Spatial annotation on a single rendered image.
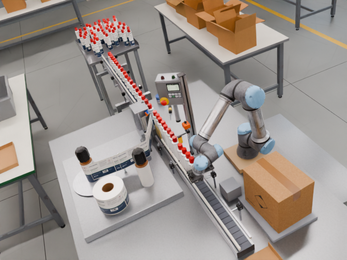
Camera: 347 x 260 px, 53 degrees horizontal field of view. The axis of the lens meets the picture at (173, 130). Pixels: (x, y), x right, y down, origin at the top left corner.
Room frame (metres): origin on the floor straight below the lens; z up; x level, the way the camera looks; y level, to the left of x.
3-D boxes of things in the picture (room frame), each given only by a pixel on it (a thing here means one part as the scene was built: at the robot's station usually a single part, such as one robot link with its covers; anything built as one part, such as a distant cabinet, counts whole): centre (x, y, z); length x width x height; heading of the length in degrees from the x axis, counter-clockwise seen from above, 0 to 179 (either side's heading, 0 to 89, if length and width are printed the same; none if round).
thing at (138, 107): (2.20, 0.21, 1.14); 0.14 x 0.11 x 0.01; 16
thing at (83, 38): (4.23, 0.58, 0.98); 0.57 x 0.46 x 0.21; 106
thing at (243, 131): (1.75, -0.47, 1.03); 0.13 x 0.12 x 0.14; 28
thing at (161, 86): (1.95, -0.05, 1.38); 0.17 x 0.10 x 0.19; 71
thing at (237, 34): (3.51, -0.91, 0.97); 0.51 x 0.42 x 0.37; 109
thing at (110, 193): (1.57, 0.48, 0.95); 0.20 x 0.20 x 0.14
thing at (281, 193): (1.27, -0.49, 0.99); 0.30 x 0.24 x 0.27; 20
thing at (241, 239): (1.82, 0.00, 0.86); 1.65 x 0.08 x 0.04; 16
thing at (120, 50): (4.12, 0.55, 0.46); 0.72 x 0.62 x 0.93; 16
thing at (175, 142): (1.83, 0.01, 0.98); 0.05 x 0.05 x 0.20
